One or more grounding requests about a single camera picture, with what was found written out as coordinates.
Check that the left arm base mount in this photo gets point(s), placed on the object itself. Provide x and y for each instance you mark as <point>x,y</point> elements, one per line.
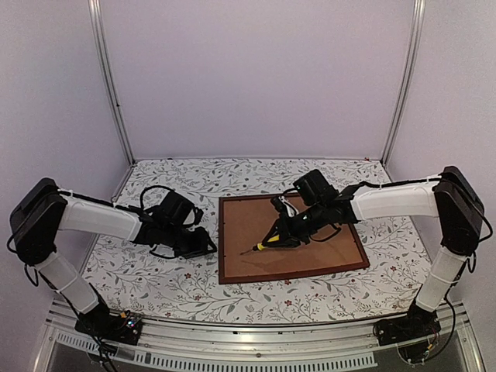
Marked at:
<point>126,327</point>

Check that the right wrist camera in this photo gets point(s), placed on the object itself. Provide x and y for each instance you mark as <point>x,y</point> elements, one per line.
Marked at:
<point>283,206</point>

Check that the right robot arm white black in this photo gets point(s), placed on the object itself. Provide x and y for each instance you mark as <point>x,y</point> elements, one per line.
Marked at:
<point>447,197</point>

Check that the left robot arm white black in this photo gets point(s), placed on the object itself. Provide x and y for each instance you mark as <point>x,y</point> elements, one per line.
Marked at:
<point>47,209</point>

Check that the right aluminium corner post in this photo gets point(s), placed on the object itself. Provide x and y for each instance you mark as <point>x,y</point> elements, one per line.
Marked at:
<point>415,36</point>

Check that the red-brown wooden picture frame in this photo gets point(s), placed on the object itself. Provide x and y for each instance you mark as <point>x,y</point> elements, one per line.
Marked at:
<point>245,220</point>

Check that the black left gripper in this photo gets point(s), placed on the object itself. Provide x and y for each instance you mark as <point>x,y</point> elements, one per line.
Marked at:
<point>200,247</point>

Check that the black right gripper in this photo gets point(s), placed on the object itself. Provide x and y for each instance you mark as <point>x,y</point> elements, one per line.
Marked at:
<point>283,226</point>

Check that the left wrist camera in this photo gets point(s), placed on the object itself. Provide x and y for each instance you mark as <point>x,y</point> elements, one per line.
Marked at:
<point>194,218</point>

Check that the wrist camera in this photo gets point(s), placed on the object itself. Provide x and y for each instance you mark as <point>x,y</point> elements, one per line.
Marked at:
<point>283,206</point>
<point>194,218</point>

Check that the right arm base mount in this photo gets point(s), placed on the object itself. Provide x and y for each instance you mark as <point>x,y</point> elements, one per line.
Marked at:
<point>415,324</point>

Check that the yellow handled screwdriver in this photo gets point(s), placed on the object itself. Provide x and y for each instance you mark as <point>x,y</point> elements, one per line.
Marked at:
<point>270,243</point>

